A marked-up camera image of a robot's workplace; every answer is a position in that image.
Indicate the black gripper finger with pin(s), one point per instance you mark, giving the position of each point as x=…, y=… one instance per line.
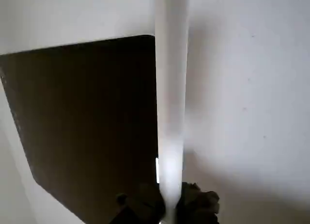
x=198, y=207
x=143, y=207

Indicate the white stylus pencil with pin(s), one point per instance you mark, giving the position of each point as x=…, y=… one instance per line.
x=171, y=88

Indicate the black screen tablet silver edge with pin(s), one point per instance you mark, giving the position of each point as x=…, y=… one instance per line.
x=84, y=117

